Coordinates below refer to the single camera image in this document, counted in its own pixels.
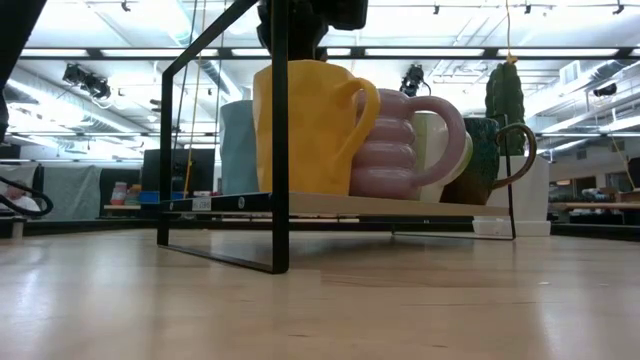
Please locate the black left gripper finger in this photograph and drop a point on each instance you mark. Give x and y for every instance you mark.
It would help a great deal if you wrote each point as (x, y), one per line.
(305, 45)

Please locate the yellow orange mug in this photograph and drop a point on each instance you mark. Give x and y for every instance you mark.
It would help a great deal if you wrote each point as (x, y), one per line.
(320, 130)

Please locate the light blue mug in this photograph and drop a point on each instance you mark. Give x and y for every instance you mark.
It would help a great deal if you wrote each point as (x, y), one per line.
(240, 150)

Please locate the pale purple ribbed mug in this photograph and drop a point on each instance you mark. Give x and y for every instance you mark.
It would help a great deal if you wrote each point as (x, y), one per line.
(385, 150)

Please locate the teal brown glazed mug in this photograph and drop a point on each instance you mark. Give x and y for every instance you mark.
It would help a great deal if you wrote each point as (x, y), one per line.
(480, 160)

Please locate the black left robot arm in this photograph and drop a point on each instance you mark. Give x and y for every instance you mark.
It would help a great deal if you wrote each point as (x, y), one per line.
(15, 30)

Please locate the black track spotlight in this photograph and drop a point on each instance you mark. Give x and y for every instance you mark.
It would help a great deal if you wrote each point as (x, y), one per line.
(605, 90)
(412, 80)
(85, 82)

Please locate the black overhead rig beam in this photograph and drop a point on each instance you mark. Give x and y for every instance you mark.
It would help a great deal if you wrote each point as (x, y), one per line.
(450, 52)

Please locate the black computer monitor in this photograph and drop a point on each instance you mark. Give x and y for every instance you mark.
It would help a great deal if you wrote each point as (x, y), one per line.
(175, 170)

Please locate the green cactus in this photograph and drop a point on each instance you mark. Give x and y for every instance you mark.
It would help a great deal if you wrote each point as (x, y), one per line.
(505, 100)

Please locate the blue storage box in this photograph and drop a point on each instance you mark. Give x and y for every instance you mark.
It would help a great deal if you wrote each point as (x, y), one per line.
(150, 197)

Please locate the red white container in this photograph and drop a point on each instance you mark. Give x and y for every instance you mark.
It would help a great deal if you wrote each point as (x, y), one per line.
(119, 192)

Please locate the white hexagonal planter pot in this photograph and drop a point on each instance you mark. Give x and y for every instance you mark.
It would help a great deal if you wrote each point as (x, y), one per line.
(530, 200)

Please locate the grey partition panel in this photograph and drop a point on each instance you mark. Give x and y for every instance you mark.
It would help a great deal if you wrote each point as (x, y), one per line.
(75, 192)

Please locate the wooden background table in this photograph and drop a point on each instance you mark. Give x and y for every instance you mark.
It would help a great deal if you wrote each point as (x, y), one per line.
(600, 205)

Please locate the person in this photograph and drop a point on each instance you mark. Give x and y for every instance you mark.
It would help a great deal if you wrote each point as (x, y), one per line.
(20, 202)

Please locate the wooden shelf black metal frame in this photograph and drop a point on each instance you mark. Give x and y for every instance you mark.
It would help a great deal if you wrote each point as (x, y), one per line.
(350, 204)

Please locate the black table frame rails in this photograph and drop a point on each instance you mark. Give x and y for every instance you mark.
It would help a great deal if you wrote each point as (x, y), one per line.
(100, 227)

